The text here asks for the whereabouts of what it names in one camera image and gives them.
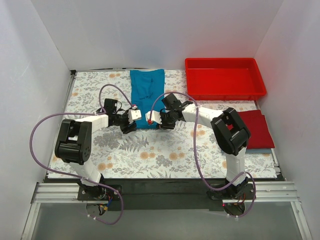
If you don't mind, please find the red plastic tray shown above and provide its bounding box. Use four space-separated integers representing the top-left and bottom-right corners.
185 58 267 101

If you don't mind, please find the teal blue t shirt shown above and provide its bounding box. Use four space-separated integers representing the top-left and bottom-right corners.
130 69 165 130

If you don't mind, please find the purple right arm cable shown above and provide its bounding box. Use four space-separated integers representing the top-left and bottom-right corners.
147 91 257 219

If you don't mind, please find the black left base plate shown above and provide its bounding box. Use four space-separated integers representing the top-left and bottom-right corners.
77 185 120 201

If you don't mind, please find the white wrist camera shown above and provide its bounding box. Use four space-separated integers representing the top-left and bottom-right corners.
128 109 142 124
145 110 162 125

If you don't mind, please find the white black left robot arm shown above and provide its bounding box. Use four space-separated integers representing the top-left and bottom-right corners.
54 98 142 200

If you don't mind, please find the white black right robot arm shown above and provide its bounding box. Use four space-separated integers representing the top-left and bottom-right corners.
145 91 251 199

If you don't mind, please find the aluminium front rail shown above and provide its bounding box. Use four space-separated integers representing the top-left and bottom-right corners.
31 181 300 203

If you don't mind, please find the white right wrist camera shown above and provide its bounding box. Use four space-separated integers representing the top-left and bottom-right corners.
145 110 162 125

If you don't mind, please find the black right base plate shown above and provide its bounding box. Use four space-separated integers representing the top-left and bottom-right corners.
206 183 254 200

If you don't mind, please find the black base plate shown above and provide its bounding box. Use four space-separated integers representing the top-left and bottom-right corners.
206 183 254 200
77 185 120 201

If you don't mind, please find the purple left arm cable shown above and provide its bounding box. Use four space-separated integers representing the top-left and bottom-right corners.
29 84 138 225

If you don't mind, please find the folded red t shirt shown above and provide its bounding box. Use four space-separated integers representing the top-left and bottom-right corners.
238 109 275 150

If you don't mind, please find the floral patterned table mat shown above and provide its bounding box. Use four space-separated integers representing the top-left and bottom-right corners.
46 69 279 179

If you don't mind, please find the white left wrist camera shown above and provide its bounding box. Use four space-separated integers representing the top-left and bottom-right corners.
128 109 142 124

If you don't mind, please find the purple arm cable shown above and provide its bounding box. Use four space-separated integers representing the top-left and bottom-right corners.
29 84 138 225
147 91 257 219

